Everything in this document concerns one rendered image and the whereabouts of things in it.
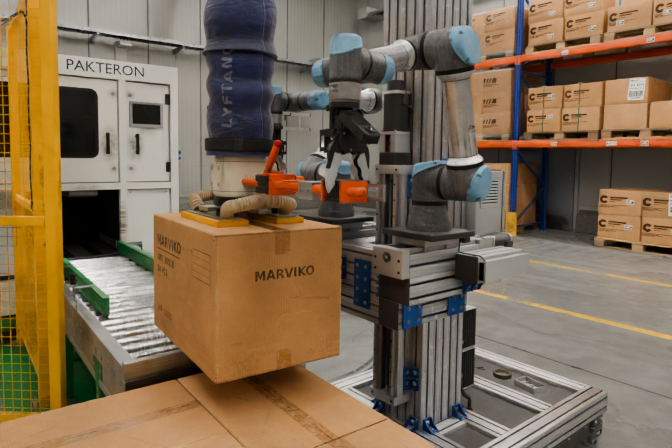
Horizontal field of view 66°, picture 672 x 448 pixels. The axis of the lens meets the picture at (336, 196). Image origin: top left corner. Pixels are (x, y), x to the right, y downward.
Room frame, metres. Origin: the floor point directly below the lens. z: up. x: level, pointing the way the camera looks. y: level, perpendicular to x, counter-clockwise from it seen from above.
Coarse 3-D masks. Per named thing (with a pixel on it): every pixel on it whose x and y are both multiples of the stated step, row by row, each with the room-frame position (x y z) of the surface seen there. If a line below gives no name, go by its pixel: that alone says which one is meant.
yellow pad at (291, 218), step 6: (270, 210) 1.78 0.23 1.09; (276, 210) 1.68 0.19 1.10; (252, 216) 1.72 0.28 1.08; (258, 216) 1.69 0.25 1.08; (264, 216) 1.65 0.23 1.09; (270, 216) 1.64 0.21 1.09; (276, 216) 1.61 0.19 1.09; (282, 216) 1.62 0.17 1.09; (288, 216) 1.64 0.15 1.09; (294, 216) 1.65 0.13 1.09; (270, 222) 1.62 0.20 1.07; (276, 222) 1.59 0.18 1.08; (282, 222) 1.60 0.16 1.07; (288, 222) 1.61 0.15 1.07; (294, 222) 1.62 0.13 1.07; (300, 222) 1.63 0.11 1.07
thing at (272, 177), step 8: (256, 176) 1.49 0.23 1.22; (264, 176) 1.44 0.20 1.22; (272, 176) 1.44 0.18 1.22; (280, 176) 1.45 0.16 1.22; (288, 176) 1.47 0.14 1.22; (264, 184) 1.46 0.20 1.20; (272, 184) 1.44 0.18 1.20; (256, 192) 1.49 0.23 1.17; (264, 192) 1.44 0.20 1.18; (272, 192) 1.44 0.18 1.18; (280, 192) 1.45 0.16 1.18; (288, 192) 1.47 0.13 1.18
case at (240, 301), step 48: (192, 240) 1.49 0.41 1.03; (240, 240) 1.37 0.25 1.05; (288, 240) 1.45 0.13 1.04; (336, 240) 1.55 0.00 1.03; (192, 288) 1.49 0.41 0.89; (240, 288) 1.37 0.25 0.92; (288, 288) 1.45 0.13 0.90; (336, 288) 1.55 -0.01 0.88; (192, 336) 1.49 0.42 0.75; (240, 336) 1.37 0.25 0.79; (288, 336) 1.45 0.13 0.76; (336, 336) 1.55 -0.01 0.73
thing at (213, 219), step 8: (216, 208) 1.58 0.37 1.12; (184, 216) 1.72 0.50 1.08; (192, 216) 1.65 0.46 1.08; (200, 216) 1.61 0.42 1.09; (208, 216) 1.58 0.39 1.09; (216, 216) 1.57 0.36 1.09; (208, 224) 1.53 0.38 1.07; (216, 224) 1.48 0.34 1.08; (224, 224) 1.49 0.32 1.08; (232, 224) 1.50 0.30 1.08; (240, 224) 1.52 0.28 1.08; (248, 224) 1.53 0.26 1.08
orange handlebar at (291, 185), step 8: (296, 176) 1.90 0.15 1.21; (248, 184) 1.58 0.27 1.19; (256, 184) 1.53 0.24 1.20; (280, 184) 1.41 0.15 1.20; (288, 184) 1.37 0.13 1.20; (296, 184) 1.34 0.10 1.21; (296, 192) 1.39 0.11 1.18; (320, 192) 1.24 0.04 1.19; (352, 192) 1.15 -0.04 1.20; (360, 192) 1.15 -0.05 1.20
